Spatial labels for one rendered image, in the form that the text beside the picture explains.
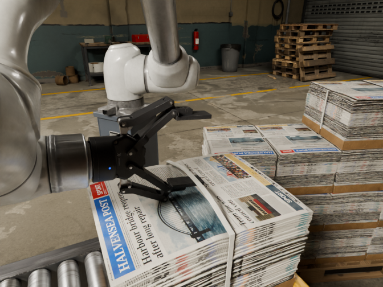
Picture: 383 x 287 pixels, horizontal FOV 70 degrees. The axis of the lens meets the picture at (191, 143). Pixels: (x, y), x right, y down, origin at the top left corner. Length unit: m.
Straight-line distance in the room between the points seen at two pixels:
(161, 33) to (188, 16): 7.34
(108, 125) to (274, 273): 0.88
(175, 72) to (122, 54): 0.22
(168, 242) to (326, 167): 1.05
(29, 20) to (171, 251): 0.36
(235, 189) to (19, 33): 0.45
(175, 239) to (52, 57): 7.15
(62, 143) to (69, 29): 7.05
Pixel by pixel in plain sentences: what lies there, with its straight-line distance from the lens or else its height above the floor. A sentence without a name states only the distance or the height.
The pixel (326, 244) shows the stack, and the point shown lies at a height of 0.28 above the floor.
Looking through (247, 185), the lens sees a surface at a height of 1.03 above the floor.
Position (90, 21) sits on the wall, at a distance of 7.52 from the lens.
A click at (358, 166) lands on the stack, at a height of 0.74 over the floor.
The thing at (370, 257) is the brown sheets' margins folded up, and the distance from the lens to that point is 1.91.
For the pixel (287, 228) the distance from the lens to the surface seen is 0.57.
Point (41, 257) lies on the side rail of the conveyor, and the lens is 0.86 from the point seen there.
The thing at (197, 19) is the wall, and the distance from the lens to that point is 8.37.
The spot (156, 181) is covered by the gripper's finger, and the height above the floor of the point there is 1.09.
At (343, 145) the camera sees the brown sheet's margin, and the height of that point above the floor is 0.86.
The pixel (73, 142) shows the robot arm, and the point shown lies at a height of 1.19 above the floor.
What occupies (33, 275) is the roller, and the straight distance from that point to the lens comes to 0.82.
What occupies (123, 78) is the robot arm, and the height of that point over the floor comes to 1.15.
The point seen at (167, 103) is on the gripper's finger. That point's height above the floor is 1.23.
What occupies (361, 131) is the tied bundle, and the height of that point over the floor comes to 0.92.
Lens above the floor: 1.36
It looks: 24 degrees down
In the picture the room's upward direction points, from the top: straight up
